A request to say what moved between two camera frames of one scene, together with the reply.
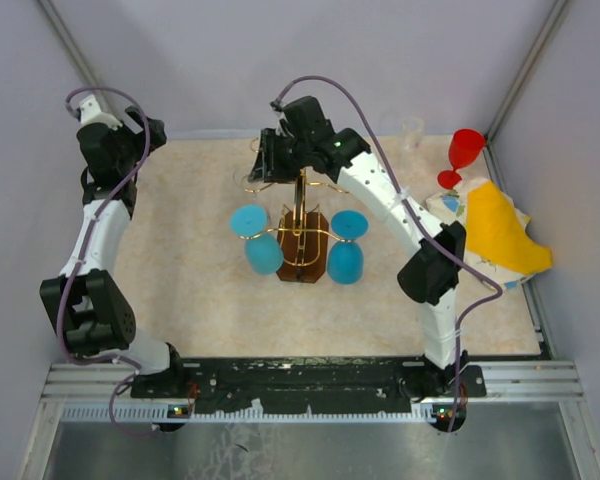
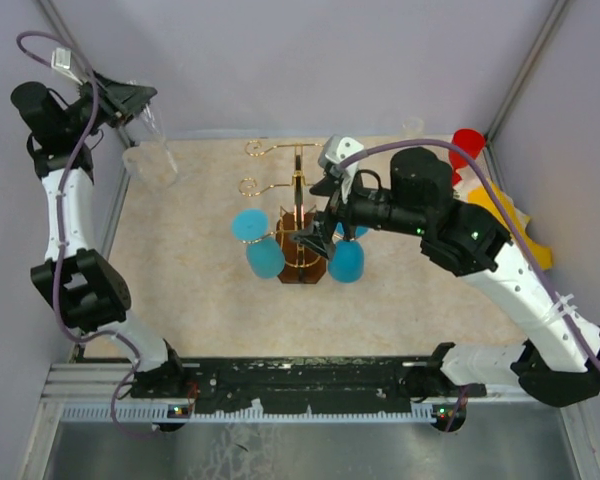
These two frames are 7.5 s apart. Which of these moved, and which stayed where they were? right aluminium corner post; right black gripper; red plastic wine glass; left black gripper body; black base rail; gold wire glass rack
Moved: left black gripper body; right black gripper
Stayed: right aluminium corner post; black base rail; red plastic wine glass; gold wire glass rack
